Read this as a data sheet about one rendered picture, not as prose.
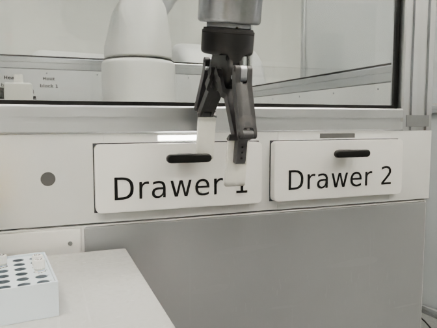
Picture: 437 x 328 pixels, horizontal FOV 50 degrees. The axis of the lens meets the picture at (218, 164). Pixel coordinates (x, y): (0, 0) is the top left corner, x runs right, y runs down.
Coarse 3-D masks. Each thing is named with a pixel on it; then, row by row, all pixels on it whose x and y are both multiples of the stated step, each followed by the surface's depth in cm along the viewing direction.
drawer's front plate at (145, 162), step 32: (96, 160) 73; (128, 160) 75; (160, 160) 77; (224, 160) 80; (256, 160) 83; (96, 192) 73; (128, 192) 75; (160, 192) 77; (192, 192) 79; (224, 192) 81; (256, 192) 83
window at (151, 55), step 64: (0, 0) 69; (64, 0) 73; (128, 0) 76; (192, 0) 80; (320, 0) 88; (384, 0) 93; (0, 64) 70; (64, 64) 73; (128, 64) 77; (192, 64) 81; (256, 64) 85; (320, 64) 89; (384, 64) 95
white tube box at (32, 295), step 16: (16, 256) 58; (0, 272) 53; (16, 272) 52; (32, 272) 52; (48, 272) 52; (0, 288) 48; (16, 288) 47; (32, 288) 48; (48, 288) 48; (0, 304) 46; (16, 304) 47; (32, 304) 48; (48, 304) 49; (0, 320) 47; (16, 320) 47; (32, 320) 48
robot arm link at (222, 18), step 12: (204, 0) 62; (216, 0) 61; (228, 0) 60; (240, 0) 61; (252, 0) 61; (204, 12) 62; (216, 12) 61; (228, 12) 61; (240, 12) 61; (252, 12) 62; (216, 24) 63; (228, 24) 63; (240, 24) 63; (252, 24) 63
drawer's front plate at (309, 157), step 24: (288, 144) 85; (312, 144) 86; (336, 144) 88; (360, 144) 90; (384, 144) 92; (288, 168) 85; (312, 168) 87; (336, 168) 89; (360, 168) 91; (288, 192) 85; (312, 192) 87; (336, 192) 89; (360, 192) 91; (384, 192) 93
